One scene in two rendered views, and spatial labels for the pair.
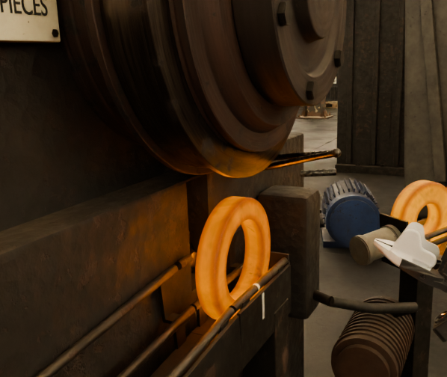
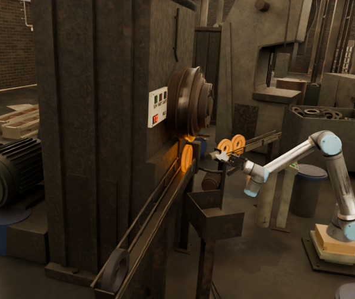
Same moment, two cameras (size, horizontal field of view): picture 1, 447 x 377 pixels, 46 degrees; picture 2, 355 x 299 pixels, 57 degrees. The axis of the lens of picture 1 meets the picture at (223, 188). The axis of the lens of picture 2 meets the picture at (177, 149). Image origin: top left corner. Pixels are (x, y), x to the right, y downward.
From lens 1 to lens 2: 1.45 m
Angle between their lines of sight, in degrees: 14
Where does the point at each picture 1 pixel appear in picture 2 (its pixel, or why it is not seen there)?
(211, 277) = (184, 161)
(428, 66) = (228, 82)
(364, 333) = (209, 177)
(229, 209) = (187, 148)
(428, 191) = (227, 142)
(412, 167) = (219, 124)
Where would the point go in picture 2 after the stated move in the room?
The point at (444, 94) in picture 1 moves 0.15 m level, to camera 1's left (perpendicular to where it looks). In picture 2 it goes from (233, 95) to (223, 94)
